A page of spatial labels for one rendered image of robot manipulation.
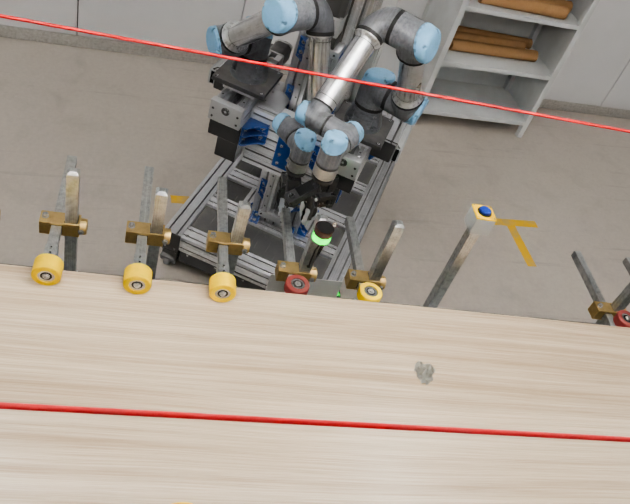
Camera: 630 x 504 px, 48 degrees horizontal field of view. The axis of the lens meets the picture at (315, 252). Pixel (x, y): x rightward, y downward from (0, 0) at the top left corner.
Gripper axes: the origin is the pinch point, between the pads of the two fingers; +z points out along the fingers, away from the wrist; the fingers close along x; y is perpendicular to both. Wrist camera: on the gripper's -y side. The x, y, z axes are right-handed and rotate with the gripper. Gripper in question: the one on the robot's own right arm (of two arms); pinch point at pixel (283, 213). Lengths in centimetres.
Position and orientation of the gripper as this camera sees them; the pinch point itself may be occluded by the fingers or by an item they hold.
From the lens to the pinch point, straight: 261.3
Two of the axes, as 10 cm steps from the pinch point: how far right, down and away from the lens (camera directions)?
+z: -2.6, 6.9, 6.8
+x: -9.6, -1.1, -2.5
